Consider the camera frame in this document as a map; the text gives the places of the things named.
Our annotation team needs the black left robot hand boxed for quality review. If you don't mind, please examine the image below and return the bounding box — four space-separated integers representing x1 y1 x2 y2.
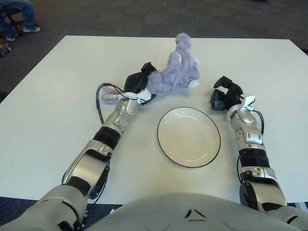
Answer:
124 62 157 106

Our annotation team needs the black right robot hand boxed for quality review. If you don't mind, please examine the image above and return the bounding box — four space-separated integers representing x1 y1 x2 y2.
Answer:
210 76 244 111

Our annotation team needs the purple plush bunny doll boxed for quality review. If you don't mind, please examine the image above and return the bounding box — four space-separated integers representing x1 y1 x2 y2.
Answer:
99 33 200 106

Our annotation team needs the white plate with black rim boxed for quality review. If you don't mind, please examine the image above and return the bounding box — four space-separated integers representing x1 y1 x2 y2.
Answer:
157 107 221 168

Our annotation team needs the seated person in jeans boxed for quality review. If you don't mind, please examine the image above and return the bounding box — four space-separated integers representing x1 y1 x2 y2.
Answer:
0 0 41 42

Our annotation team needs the striped object on floor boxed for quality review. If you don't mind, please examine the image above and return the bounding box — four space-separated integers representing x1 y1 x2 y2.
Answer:
0 43 12 58

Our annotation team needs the grey robot torso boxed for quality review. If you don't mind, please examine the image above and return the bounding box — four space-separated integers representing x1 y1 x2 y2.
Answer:
83 192 301 231

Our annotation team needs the black chair under person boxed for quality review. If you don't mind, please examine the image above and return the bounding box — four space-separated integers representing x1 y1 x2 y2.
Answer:
2 6 25 37

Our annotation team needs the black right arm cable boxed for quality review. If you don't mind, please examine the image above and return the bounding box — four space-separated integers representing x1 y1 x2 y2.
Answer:
252 109 265 135

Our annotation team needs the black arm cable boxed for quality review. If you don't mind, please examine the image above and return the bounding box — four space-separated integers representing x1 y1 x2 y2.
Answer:
61 83 135 210
252 109 265 135

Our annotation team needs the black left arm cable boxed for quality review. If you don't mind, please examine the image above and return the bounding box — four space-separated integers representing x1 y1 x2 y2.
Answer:
61 83 135 210

